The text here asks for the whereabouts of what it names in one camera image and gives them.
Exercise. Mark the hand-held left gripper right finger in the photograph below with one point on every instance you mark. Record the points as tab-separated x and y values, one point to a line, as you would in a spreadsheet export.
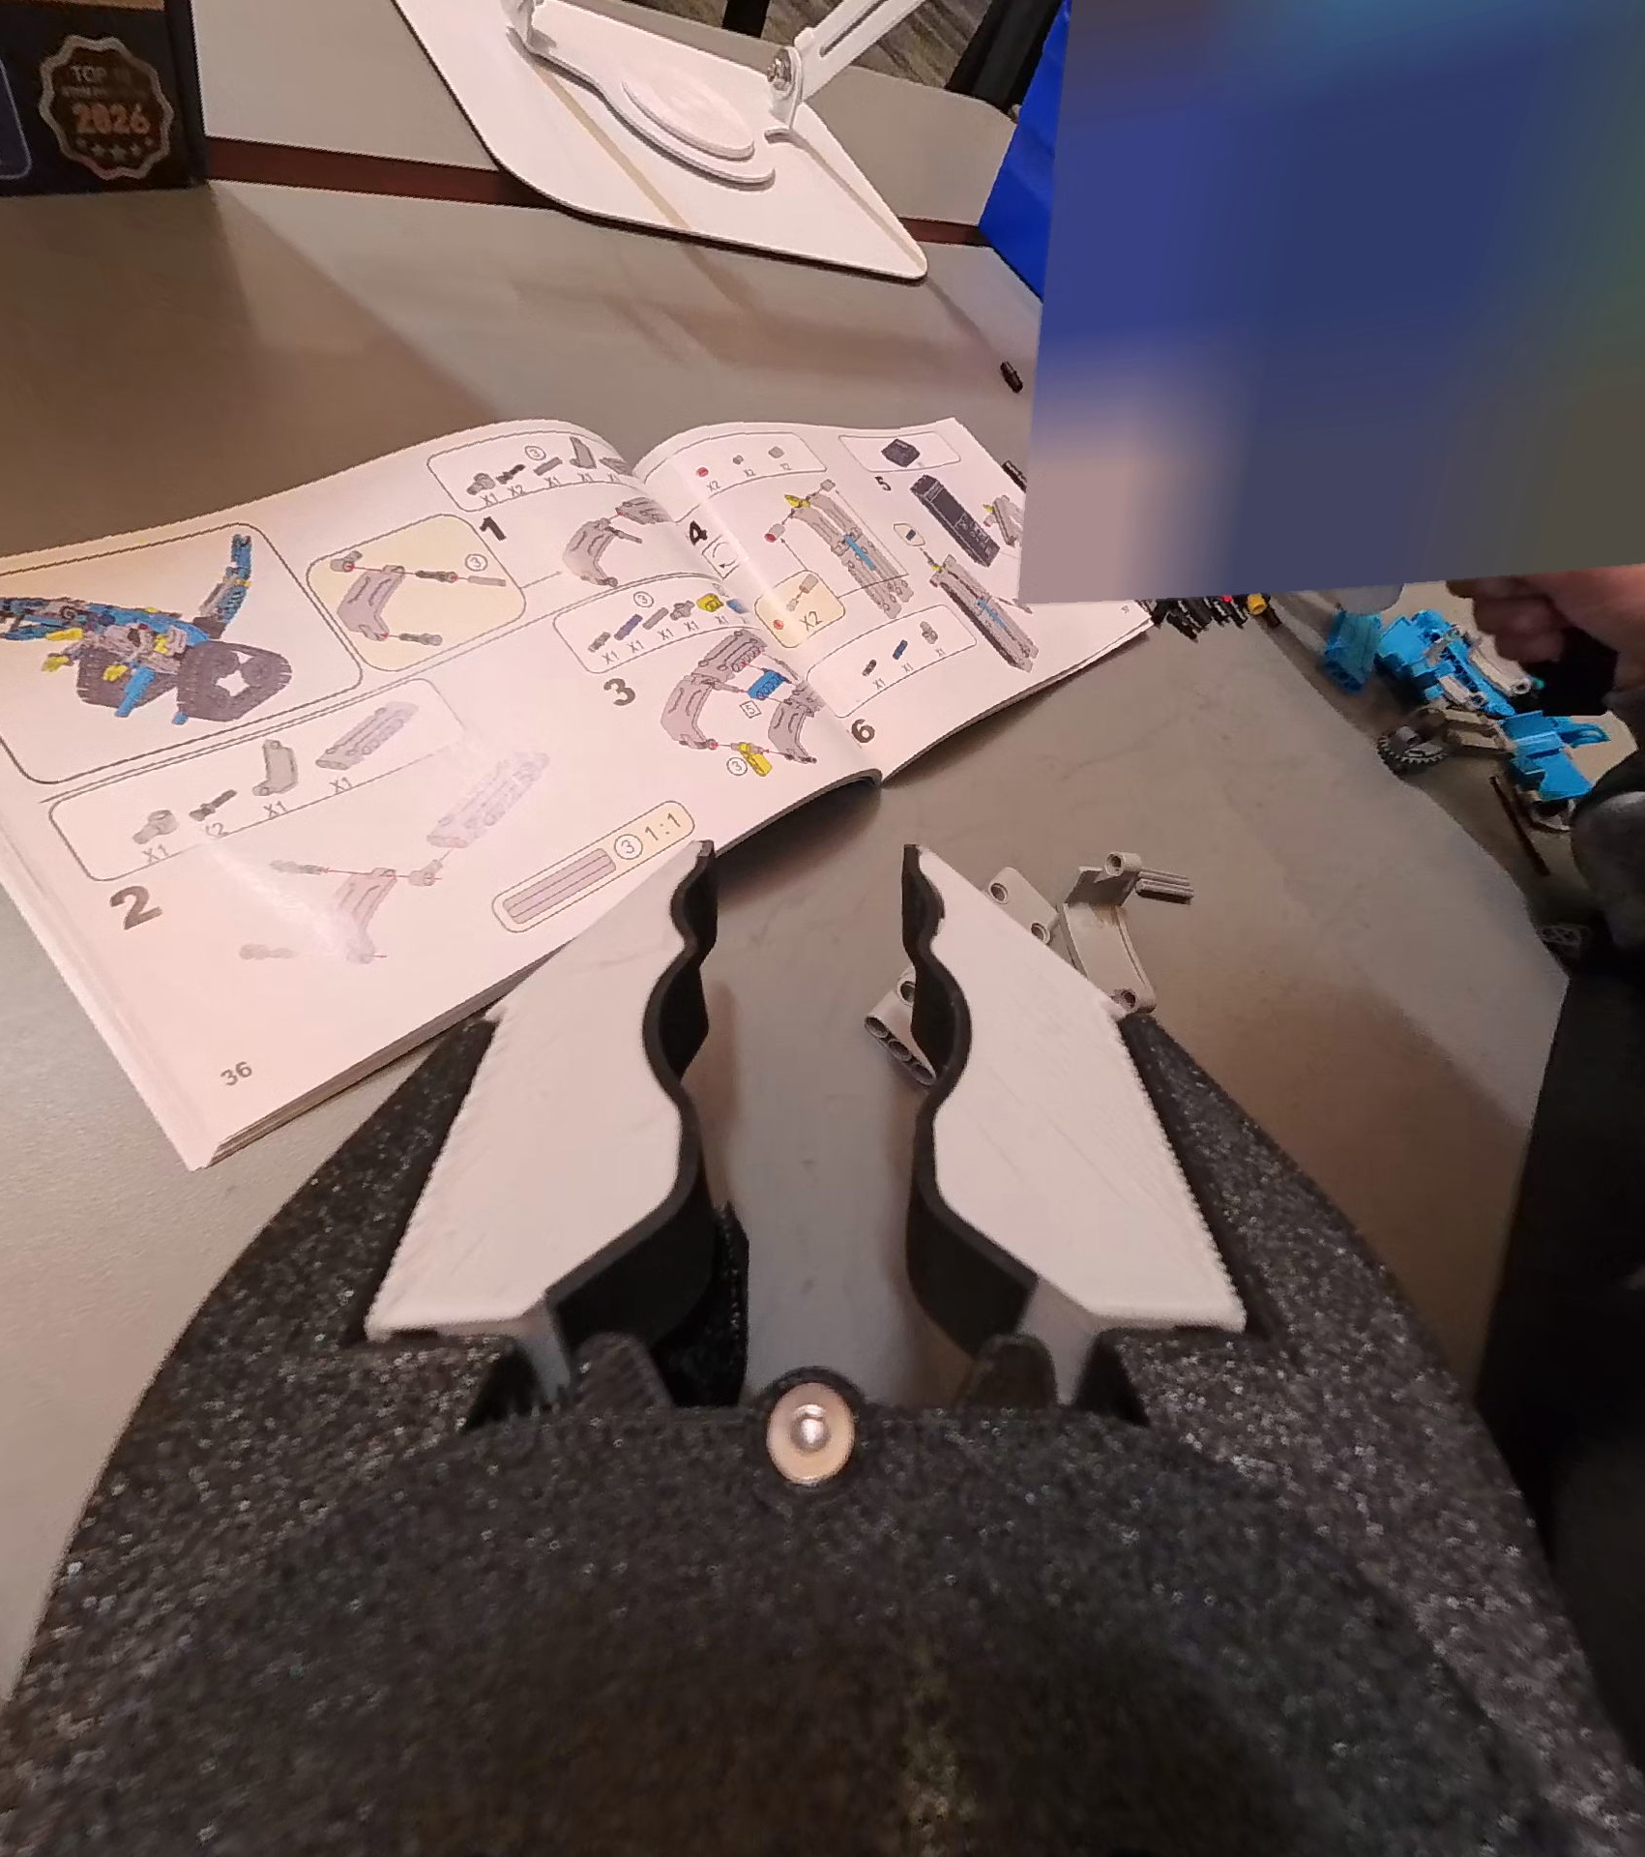
1069	1161

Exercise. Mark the white instruction booklet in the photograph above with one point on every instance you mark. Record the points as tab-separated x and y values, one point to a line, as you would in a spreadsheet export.
401	813

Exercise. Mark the white desk stand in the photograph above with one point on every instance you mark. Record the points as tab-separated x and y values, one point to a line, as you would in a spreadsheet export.
707	188

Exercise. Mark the grey toy plate with holes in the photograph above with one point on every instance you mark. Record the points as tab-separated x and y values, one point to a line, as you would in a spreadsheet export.
1022	902

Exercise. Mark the black toy axle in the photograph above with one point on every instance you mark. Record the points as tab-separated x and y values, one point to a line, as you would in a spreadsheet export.
1518	826

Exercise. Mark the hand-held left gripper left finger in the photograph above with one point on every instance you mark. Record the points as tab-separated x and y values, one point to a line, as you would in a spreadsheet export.
532	1145

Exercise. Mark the black toy gear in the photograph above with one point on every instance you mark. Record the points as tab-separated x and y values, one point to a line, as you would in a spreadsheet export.
1413	745

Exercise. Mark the heap of blue toy parts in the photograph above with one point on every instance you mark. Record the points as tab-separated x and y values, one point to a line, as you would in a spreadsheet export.
1430	660

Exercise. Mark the dark blue toy box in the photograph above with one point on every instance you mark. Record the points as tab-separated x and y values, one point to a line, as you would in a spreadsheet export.
39	101

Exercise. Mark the blue plastic bin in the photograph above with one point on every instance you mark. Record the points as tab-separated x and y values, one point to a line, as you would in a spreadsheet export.
1018	232

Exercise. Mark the grey desk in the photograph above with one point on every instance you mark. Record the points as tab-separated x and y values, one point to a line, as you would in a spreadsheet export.
256	333

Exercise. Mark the grey toy bracket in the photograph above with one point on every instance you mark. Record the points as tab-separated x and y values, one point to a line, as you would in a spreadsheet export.
1109	937

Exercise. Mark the pile of small toy pegs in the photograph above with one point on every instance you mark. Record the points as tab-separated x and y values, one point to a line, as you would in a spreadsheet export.
1206	612

